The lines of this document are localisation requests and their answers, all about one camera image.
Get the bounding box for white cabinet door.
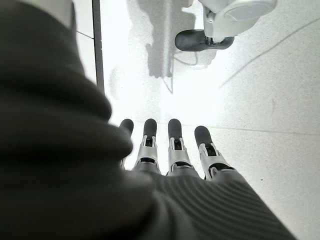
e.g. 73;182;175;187
76;31;98;83
72;0;95;39

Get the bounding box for black robot foot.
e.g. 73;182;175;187
174;29;236;53

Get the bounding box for dark table leg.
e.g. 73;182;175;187
91;0;106;93

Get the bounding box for silver robot leg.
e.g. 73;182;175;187
197;0;279;44

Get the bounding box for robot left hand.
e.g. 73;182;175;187
0;0;298;240

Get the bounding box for thin dark floor cable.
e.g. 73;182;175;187
218;17;320;90

